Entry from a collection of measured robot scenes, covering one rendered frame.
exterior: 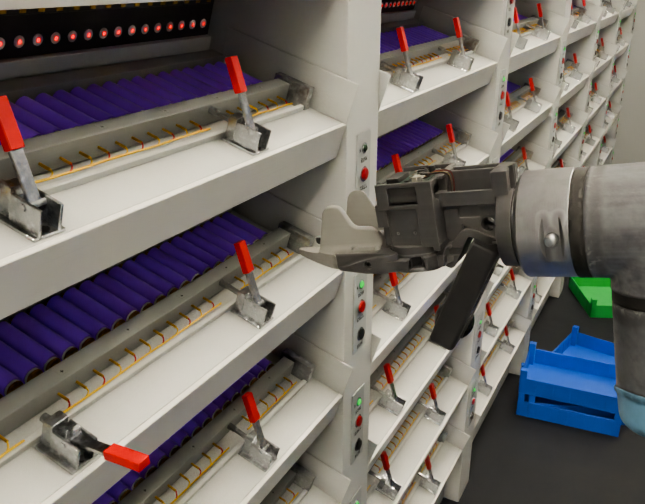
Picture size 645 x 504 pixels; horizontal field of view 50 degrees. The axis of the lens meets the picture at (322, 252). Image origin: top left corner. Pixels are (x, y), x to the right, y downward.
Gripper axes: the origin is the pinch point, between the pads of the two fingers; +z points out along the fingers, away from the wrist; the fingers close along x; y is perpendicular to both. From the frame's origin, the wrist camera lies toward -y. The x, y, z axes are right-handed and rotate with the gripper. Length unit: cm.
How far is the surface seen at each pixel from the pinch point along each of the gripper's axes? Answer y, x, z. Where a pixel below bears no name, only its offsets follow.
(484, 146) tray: -7, -88, 9
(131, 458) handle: -6.4, 26.9, 2.9
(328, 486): -43.3, -17.6, 17.5
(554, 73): 0, -158, 7
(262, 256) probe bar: -3.5, -9.1, 14.0
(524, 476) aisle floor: -103, -106, 14
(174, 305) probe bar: -2.7, 8.0, 13.5
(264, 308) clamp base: -6.7, -0.8, 9.1
